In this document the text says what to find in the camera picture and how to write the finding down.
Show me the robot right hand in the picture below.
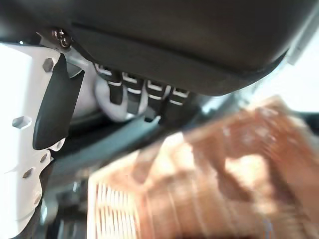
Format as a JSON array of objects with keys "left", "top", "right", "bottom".
[{"left": 0, "top": 0, "right": 319, "bottom": 237}]

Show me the rectangular wicker laundry basket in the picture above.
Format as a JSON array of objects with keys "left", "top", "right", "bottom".
[{"left": 87, "top": 96, "right": 319, "bottom": 239}]

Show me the dark grey washing machine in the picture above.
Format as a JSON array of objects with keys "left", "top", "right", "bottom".
[{"left": 41, "top": 94, "right": 252, "bottom": 239}]

